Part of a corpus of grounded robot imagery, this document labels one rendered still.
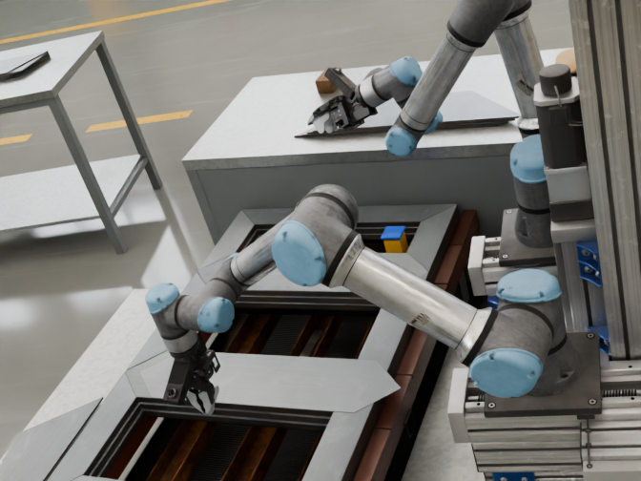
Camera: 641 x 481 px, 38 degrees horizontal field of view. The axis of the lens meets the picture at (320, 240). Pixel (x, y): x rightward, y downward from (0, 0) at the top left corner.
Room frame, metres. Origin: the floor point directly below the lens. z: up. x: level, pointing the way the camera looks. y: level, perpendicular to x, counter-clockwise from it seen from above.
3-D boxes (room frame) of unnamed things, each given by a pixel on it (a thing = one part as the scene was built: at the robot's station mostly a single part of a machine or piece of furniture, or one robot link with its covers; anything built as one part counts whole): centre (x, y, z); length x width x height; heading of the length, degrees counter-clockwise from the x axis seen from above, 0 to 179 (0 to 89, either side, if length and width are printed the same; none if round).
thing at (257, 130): (2.79, -0.35, 1.03); 1.30 x 0.60 x 0.04; 60
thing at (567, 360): (1.41, -0.35, 1.09); 0.15 x 0.15 x 0.10
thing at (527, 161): (1.87, -0.54, 1.20); 0.13 x 0.12 x 0.14; 149
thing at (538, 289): (1.40, -0.34, 1.20); 0.13 x 0.12 x 0.14; 145
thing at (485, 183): (2.55, -0.21, 0.50); 1.30 x 0.04 x 1.01; 60
